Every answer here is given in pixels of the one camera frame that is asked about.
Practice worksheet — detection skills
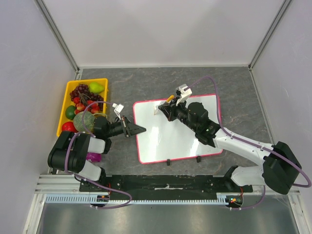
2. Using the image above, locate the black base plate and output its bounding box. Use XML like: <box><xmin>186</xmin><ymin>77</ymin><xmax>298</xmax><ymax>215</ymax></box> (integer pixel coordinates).
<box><xmin>79</xmin><ymin>174</ymin><xmax>254</xmax><ymax>201</ymax></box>

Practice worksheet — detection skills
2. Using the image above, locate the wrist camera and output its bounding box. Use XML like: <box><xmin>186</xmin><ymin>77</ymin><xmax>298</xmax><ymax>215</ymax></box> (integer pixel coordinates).
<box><xmin>176</xmin><ymin>84</ymin><xmax>192</xmax><ymax>106</ymax></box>
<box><xmin>112</xmin><ymin>103</ymin><xmax>124</xmax><ymax>119</ymax></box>

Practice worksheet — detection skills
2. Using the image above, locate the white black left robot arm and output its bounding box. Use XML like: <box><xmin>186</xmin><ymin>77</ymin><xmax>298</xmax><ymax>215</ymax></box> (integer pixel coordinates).
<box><xmin>47</xmin><ymin>116</ymin><xmax>146</xmax><ymax>192</ymax></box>

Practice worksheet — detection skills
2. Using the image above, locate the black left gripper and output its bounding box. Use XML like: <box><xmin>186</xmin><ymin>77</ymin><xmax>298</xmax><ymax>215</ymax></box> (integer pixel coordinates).
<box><xmin>105</xmin><ymin>115</ymin><xmax>146</xmax><ymax>137</ymax></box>

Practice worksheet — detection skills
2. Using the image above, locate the aluminium frame rail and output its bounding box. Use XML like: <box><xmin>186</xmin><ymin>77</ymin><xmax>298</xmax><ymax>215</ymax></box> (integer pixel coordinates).
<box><xmin>34</xmin><ymin>174</ymin><xmax>83</xmax><ymax>195</ymax></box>

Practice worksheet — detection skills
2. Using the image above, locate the green netted melon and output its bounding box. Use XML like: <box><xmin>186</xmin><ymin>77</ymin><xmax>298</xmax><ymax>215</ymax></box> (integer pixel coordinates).
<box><xmin>73</xmin><ymin>111</ymin><xmax>96</xmax><ymax>133</ymax></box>

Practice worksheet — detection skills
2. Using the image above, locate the red cherry cluster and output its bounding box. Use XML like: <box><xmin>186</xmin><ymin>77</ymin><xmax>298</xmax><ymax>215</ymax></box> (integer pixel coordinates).
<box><xmin>73</xmin><ymin>97</ymin><xmax>100</xmax><ymax>115</ymax></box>

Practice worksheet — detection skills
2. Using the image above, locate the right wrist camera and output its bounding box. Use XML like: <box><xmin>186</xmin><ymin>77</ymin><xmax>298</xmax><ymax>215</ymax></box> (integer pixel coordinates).
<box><xmin>176</xmin><ymin>84</ymin><xmax>192</xmax><ymax>106</ymax></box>

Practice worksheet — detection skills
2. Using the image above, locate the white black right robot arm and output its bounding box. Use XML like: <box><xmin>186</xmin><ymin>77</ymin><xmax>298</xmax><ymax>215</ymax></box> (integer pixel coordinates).
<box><xmin>158</xmin><ymin>98</ymin><xmax>302</xmax><ymax>195</ymax></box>

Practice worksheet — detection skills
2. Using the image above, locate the yellow plastic fruit basket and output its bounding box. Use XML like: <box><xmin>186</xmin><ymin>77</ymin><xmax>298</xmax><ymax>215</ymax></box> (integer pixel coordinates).
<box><xmin>57</xmin><ymin>78</ymin><xmax>108</xmax><ymax>136</ymax></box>

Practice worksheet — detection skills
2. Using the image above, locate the yellow capped marker pen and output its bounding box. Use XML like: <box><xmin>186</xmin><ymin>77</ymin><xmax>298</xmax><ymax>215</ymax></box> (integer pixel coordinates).
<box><xmin>154</xmin><ymin>95</ymin><xmax>175</xmax><ymax>115</ymax></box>

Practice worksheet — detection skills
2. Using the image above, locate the purple grape bunch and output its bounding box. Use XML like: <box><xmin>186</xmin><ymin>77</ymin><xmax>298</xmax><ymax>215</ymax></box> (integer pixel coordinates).
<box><xmin>69</xmin><ymin>83</ymin><xmax>104</xmax><ymax>102</ymax></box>

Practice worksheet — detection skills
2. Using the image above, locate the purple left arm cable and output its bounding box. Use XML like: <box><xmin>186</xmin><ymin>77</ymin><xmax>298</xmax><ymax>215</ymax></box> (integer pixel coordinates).
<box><xmin>65</xmin><ymin>100</ymin><xmax>134</xmax><ymax>211</ymax></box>

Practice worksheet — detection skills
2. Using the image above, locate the pink framed whiteboard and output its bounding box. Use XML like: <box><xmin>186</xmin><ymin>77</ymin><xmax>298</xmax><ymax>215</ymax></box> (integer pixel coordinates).
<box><xmin>133</xmin><ymin>99</ymin><xmax>222</xmax><ymax>164</ymax></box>

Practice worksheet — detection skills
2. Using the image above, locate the purple snack packet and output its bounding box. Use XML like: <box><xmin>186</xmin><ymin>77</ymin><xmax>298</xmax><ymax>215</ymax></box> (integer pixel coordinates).
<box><xmin>86</xmin><ymin>152</ymin><xmax>102</xmax><ymax>163</ymax></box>

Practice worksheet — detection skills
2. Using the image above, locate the green lime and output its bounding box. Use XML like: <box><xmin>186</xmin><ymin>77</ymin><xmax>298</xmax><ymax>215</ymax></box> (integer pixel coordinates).
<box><xmin>65</xmin><ymin>105</ymin><xmax>76</xmax><ymax>120</ymax></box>

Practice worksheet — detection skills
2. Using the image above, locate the red apple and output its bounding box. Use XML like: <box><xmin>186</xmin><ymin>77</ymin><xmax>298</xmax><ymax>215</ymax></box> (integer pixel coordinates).
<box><xmin>61</xmin><ymin>121</ymin><xmax>78</xmax><ymax>133</ymax></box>

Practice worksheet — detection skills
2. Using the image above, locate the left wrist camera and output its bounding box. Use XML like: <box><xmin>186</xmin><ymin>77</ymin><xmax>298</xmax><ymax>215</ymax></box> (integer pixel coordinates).
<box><xmin>112</xmin><ymin>103</ymin><xmax>124</xmax><ymax>119</ymax></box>

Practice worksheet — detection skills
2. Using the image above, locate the white slotted cable duct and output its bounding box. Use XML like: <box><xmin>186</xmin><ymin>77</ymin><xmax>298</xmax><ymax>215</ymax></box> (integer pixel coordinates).
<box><xmin>45</xmin><ymin>194</ymin><xmax>229</xmax><ymax>205</ymax></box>

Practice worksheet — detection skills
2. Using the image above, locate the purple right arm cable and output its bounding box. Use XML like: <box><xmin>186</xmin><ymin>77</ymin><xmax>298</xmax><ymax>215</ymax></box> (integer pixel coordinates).
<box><xmin>187</xmin><ymin>75</ymin><xmax>312</xmax><ymax>212</ymax></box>

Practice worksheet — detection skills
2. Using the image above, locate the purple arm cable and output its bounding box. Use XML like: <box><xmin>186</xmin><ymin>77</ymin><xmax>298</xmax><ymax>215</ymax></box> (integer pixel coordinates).
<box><xmin>65</xmin><ymin>100</ymin><xmax>134</xmax><ymax>211</ymax></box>
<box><xmin>187</xmin><ymin>75</ymin><xmax>312</xmax><ymax>212</ymax></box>

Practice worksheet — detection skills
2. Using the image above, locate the green pear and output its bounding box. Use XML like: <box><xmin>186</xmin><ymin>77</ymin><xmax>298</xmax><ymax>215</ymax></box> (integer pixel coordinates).
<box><xmin>89</xmin><ymin>82</ymin><xmax>105</xmax><ymax>94</ymax></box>

